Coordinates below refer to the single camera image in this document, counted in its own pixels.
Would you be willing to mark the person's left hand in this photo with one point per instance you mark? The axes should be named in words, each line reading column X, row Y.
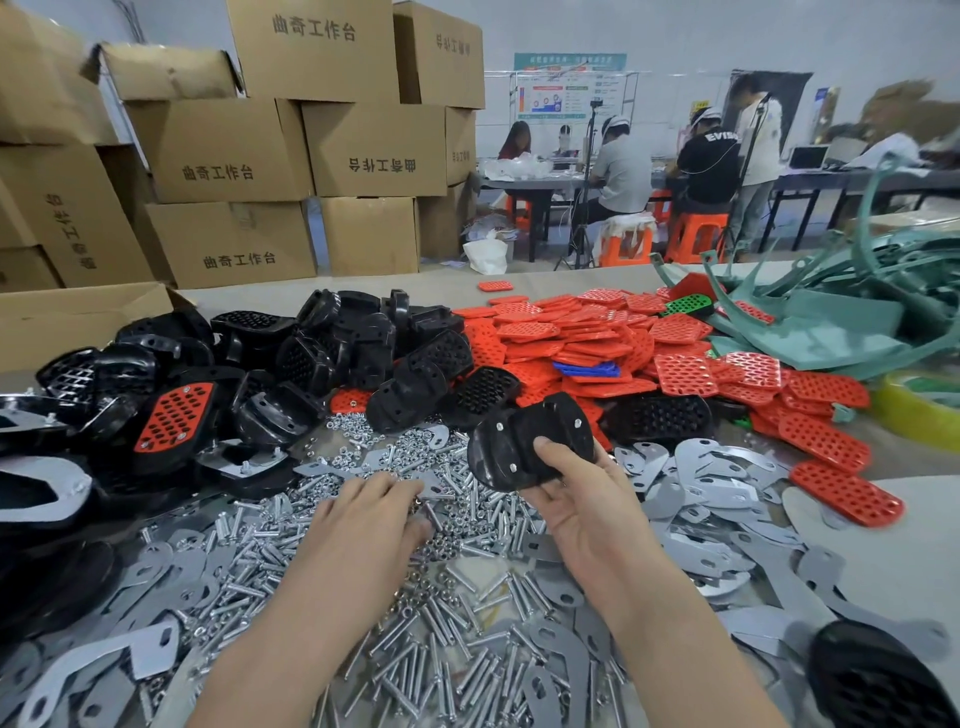
column 352, row 540

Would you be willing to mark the person's right hand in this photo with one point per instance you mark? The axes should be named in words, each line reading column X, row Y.
column 592, row 532

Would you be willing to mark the person's left thumb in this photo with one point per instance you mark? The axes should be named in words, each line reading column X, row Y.
column 416, row 534

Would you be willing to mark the person's right thumb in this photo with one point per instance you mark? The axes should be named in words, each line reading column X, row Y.
column 562, row 461

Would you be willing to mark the black plastic pedal shell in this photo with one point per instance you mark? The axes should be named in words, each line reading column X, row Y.
column 510, row 442

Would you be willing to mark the person's left forearm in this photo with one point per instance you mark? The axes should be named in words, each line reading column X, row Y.
column 300, row 652

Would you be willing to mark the person's right forearm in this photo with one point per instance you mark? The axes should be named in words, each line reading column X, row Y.
column 682, row 660

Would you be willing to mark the pile of silver bolts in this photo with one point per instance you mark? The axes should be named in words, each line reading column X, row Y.
column 465, row 600

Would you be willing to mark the blue perforated pad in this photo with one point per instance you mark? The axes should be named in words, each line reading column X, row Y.
column 586, row 369

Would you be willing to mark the black perforated pad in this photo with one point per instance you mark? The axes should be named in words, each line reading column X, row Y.
column 656, row 420
column 877, row 682

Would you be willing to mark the pile of red perforated pads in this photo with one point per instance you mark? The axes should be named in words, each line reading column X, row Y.
column 592, row 337

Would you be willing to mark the pile of grey metal brackets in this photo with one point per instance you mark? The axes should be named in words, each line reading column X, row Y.
column 720, row 510

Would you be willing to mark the green perforated pad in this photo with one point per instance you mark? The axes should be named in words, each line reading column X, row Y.
column 690, row 305

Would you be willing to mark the pile of black plastic shells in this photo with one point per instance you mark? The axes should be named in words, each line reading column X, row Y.
column 300, row 360

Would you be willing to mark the white plastic bag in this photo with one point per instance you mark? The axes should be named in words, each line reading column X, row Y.
column 487, row 256

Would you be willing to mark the orange plastic stool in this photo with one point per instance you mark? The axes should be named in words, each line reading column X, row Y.
column 517, row 210
column 626, row 247
column 661, row 204
column 697, row 236

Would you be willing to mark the white cloth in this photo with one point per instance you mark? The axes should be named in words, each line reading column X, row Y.
column 626, row 223

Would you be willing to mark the black shell with red pad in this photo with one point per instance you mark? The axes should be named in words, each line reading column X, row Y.
column 174, row 420

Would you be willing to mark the dark work table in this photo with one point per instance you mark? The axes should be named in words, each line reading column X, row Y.
column 536, row 186
column 862, row 180

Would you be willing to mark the pile of teal plastic frames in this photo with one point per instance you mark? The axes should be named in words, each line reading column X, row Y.
column 840, row 322

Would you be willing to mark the yellow-green tape roll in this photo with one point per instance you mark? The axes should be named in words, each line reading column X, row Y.
column 919, row 409

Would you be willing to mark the open laptop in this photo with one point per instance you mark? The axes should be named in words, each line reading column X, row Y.
column 808, row 157

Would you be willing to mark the flat open cardboard carton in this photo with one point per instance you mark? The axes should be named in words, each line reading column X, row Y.
column 75, row 322

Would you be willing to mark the stack of cardboard boxes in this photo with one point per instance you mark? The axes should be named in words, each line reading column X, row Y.
column 225, row 150

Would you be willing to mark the black backdrop sheet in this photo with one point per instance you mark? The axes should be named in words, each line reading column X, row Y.
column 795, row 97

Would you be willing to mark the black camera tripod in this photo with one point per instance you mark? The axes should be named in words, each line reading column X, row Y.
column 585, row 195

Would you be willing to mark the wall poster board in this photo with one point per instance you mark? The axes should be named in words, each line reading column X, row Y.
column 562, row 94

